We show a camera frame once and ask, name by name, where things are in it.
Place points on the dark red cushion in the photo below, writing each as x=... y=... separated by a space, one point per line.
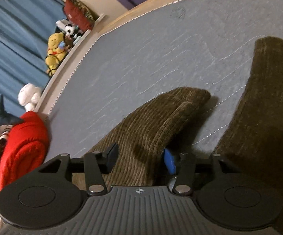
x=79 y=14

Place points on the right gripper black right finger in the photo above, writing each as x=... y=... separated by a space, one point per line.
x=221 y=192

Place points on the wooden bed frame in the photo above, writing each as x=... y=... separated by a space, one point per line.
x=58 y=82

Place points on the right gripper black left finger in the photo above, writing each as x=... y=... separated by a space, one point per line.
x=54 y=192

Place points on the panda plush toy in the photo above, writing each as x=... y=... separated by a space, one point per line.
x=73 y=33

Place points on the yellow plush toy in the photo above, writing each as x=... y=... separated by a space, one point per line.
x=55 y=53

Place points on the white plush toy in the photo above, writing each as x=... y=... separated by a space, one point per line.
x=29 y=96

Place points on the brown corduroy pants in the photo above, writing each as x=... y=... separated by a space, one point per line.
x=253 y=140

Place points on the teal shark plush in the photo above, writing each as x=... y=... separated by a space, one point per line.
x=7 y=118

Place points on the red folded blanket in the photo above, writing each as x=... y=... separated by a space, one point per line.
x=26 y=149

